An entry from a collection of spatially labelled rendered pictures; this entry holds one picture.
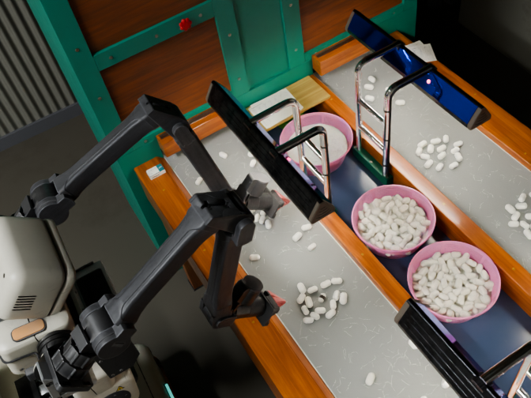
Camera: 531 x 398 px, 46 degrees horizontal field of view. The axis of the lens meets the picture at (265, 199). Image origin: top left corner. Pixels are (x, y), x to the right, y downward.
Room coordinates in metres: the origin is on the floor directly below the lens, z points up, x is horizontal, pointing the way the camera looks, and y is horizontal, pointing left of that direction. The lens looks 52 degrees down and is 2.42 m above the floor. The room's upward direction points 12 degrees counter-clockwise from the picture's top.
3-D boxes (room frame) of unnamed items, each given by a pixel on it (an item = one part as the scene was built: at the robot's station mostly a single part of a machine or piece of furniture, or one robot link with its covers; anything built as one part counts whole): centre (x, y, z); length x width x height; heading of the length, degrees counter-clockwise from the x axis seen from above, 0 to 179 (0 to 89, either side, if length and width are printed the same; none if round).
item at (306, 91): (1.74, -0.14, 0.77); 0.33 x 0.15 x 0.01; 112
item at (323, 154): (1.30, -0.11, 0.90); 0.20 x 0.19 x 0.45; 22
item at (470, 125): (1.49, -0.55, 1.08); 0.62 x 0.08 x 0.07; 22
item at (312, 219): (1.28, -0.03, 1.08); 0.62 x 0.08 x 0.07; 22
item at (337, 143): (1.54, -0.23, 0.71); 0.22 x 0.22 x 0.06
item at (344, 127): (1.54, -0.23, 0.72); 0.27 x 0.27 x 0.10
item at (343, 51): (1.92, -0.44, 0.83); 0.30 x 0.06 x 0.07; 112
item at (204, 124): (1.66, 0.19, 0.83); 0.30 x 0.06 x 0.07; 112
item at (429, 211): (1.13, -0.39, 0.72); 0.27 x 0.27 x 0.10
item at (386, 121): (1.45, -0.48, 0.90); 0.20 x 0.19 x 0.45; 22
